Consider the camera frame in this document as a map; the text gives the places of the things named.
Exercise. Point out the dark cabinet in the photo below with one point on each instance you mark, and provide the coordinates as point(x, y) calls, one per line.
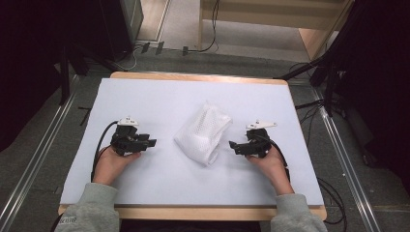
point(116, 25)

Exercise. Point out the white mesh laundry bag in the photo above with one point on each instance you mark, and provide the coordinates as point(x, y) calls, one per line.
point(203, 138)

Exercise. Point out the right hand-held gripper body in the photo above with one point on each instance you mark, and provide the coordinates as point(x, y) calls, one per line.
point(257, 141)

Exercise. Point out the black metal stand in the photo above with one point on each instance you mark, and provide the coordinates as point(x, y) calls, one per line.
point(66, 71)
point(325, 74)

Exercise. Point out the aluminium floor rail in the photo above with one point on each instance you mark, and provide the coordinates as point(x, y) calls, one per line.
point(348, 167)
point(35, 151)

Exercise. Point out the white table mat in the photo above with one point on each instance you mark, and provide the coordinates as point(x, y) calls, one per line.
point(199, 183)

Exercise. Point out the person's left hand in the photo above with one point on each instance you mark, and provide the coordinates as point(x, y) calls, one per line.
point(111, 166)

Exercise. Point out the light wooden shelf unit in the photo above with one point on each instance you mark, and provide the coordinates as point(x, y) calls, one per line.
point(270, 16)

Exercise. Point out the wooden table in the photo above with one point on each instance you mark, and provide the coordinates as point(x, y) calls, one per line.
point(196, 213)

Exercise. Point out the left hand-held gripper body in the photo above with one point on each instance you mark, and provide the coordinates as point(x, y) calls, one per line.
point(126, 141)

